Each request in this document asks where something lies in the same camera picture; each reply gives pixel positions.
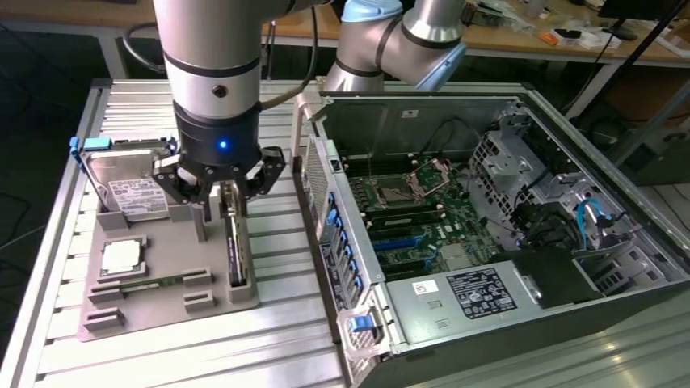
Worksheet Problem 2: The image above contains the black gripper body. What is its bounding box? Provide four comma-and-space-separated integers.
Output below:
172, 103, 265, 192

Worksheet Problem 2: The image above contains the blue expansion slot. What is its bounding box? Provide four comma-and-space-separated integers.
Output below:
374, 234, 425, 251

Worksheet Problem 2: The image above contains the black expansion slot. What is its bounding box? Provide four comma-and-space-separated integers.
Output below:
379, 258, 434, 276

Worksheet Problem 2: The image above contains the hard disk with blue carrier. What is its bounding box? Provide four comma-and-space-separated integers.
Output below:
68, 136, 183, 223

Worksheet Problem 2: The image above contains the silver CPU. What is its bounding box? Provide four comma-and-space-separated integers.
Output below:
100, 241, 148, 276

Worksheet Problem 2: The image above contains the CPU socket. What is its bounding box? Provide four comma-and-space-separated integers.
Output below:
371, 175, 421, 206

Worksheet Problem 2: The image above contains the green RAM stick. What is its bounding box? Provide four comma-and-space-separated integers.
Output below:
119, 275, 189, 290

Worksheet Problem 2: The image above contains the metal socket cover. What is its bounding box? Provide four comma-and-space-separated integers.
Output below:
409, 157, 461, 189

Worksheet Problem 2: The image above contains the grey plastic parts rack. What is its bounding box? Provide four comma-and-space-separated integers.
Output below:
78, 163, 261, 343

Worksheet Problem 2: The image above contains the green motherboard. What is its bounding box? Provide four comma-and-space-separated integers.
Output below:
345, 155, 519, 283

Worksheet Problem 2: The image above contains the blue case latch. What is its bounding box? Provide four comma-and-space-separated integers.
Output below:
345, 314, 377, 335

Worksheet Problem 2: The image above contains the metal disk bay cage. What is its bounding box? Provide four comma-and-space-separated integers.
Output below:
466, 129, 553, 204

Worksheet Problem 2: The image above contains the silver power supply unit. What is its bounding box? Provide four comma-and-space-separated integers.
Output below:
385, 261, 544, 345

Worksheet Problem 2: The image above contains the long wooden desk with clutter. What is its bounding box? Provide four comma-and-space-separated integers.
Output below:
461, 0, 690, 120

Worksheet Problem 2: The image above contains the black plastic shroud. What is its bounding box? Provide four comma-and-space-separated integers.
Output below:
487, 248, 606, 310

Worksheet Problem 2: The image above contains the black slanted pole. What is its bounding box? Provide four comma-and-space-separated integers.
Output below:
560, 10, 676, 120

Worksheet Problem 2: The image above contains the black box on floor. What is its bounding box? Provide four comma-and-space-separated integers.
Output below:
620, 132, 690, 188

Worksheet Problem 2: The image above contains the black open PC case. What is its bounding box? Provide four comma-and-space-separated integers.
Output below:
290, 91, 690, 388

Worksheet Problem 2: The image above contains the black monitor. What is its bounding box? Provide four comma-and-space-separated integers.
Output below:
597, 0, 668, 40

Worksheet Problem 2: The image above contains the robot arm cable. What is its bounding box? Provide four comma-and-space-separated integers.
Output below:
261, 6, 322, 110

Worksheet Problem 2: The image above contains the black cable loop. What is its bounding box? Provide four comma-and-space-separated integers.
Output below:
122, 22, 167, 74

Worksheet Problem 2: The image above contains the wooden desk with white frame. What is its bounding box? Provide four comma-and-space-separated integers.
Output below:
0, 0, 342, 78

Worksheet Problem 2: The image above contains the blue wire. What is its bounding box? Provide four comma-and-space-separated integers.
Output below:
573, 197, 617, 252

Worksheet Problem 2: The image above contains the grey aluminium profile post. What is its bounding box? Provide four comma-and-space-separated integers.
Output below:
609, 78, 690, 165

